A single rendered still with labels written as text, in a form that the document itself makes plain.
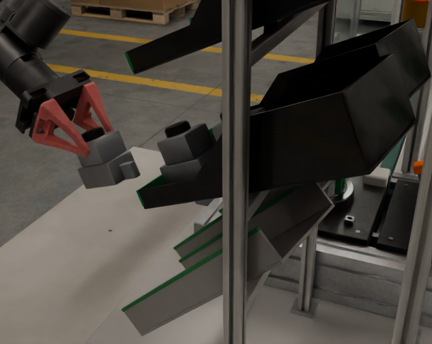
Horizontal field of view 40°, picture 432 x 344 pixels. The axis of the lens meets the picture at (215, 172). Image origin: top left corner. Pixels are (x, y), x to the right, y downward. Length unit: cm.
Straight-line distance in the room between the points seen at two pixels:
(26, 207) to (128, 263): 199
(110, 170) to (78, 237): 52
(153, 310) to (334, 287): 39
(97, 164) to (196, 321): 37
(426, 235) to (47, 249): 85
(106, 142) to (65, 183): 254
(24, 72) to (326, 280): 59
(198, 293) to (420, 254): 27
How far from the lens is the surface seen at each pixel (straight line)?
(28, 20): 81
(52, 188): 325
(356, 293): 104
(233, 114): 52
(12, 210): 311
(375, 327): 103
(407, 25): 73
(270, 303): 105
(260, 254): 60
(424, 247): 53
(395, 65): 60
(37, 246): 124
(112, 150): 75
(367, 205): 113
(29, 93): 76
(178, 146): 66
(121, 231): 124
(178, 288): 70
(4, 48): 83
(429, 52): 119
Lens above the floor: 154
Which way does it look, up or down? 28 degrees down
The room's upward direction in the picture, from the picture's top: 1 degrees counter-clockwise
